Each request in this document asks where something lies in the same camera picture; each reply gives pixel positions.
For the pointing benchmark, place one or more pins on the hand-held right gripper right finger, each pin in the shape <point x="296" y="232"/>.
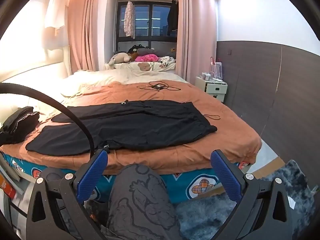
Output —
<point x="226" y="177"/>

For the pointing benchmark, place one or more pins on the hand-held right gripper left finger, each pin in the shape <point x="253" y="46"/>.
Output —
<point x="91" y="176"/>

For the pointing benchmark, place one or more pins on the black pants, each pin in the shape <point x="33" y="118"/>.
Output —
<point x="140" y="125"/>

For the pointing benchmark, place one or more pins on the person's leg in grey pants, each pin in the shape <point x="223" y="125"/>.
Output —
<point x="140" y="200"/>

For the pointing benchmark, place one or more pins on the bed with teal printed sheet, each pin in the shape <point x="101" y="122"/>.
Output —
<point x="200" y="182"/>

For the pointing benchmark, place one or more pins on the blue grey shaggy rug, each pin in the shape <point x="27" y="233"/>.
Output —
<point x="200" y="215"/>

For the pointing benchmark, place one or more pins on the orange blanket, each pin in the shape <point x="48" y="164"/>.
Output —
<point x="212" y="105"/>

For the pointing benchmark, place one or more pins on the orange box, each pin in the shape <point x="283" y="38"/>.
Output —
<point x="6" y="186"/>

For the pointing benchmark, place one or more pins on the white nightstand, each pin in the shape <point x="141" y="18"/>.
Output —
<point x="220" y="90"/>

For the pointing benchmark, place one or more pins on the pile of dark folded clothes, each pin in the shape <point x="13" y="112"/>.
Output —
<point x="20" y="125"/>

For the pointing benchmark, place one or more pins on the cream duvet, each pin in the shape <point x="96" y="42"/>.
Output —
<point x="105" y="78"/>

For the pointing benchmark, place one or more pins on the small white box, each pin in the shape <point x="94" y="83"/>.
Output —
<point x="207" y="76"/>

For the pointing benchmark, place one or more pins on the striped bag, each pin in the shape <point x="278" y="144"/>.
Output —
<point x="217" y="70"/>

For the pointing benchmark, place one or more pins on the small black device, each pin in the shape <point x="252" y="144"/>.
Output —
<point x="158" y="87"/>

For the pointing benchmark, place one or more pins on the beige plush toy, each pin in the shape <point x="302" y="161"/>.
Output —
<point x="120" y="58"/>

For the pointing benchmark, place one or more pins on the cream padded headboard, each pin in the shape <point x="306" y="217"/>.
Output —
<point x="30" y="70"/>

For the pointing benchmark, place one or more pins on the brown plush toy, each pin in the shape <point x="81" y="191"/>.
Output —
<point x="133" y="55"/>

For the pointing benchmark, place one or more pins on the pink plush toy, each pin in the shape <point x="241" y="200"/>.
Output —
<point x="147" y="58"/>

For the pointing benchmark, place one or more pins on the dark plush toy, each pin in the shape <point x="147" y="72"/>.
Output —
<point x="136" y="48"/>

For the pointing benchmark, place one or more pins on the small yellow plush toy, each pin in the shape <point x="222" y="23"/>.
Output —
<point x="173" y="50"/>

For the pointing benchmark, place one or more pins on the pink curtain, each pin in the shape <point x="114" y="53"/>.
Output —
<point x="82" y="30"/>
<point x="197" y="30"/>

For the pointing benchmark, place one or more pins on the hanging floral garment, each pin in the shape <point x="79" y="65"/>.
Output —
<point x="129" y="20"/>

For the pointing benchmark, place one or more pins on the hanging dark garment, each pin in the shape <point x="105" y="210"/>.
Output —
<point x="172" y="20"/>

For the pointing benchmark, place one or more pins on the dark framed window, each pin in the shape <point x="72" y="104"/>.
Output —
<point x="145" y="17"/>

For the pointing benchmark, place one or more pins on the hanging white garment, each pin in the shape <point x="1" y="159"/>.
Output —
<point x="56" y="10"/>

